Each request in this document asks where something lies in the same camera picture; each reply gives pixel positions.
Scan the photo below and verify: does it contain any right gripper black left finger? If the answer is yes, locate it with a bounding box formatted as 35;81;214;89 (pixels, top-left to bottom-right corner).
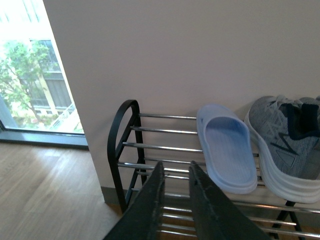
104;162;165;240

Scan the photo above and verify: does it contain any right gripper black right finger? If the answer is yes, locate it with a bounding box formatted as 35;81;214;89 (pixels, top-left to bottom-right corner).
189;161;270;240

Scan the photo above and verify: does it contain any light blue slide slipper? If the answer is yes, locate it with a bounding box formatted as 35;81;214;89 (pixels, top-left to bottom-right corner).
196;104;258;194

